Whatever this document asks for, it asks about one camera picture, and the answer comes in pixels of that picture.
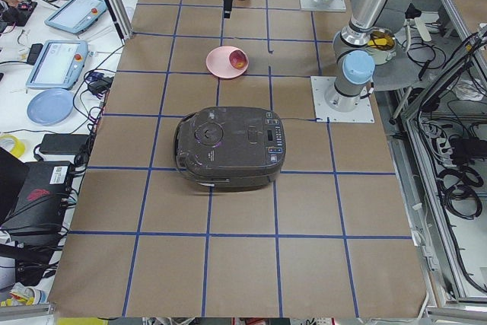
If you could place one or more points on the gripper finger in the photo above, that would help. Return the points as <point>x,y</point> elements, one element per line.
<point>228,5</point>

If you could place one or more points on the pink plate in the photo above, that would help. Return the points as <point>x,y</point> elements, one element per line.
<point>217,63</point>

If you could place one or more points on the glass bowl on chair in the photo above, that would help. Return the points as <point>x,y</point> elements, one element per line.
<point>381,46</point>

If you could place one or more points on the blue plate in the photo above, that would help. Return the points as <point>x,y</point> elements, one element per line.
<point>50,106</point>

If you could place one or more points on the far teach pendant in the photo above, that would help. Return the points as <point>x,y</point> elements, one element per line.
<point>76,16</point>

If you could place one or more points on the teach pendant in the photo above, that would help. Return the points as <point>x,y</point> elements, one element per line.
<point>59,64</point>
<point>76,16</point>

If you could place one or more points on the dark grey rice cooker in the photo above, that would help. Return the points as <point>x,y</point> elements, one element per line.
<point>230,147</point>

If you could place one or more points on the near teach pendant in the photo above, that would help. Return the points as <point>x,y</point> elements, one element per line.
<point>59,64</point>

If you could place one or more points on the black power adapter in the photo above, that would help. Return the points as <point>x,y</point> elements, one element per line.
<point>63,144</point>

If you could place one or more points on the yellow tape roll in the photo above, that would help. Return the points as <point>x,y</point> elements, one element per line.
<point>13,145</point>

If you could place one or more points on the black computer box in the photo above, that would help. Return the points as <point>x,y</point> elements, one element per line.
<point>39,206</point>

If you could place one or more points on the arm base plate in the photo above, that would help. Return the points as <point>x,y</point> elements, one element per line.
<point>323,5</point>
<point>331,107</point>

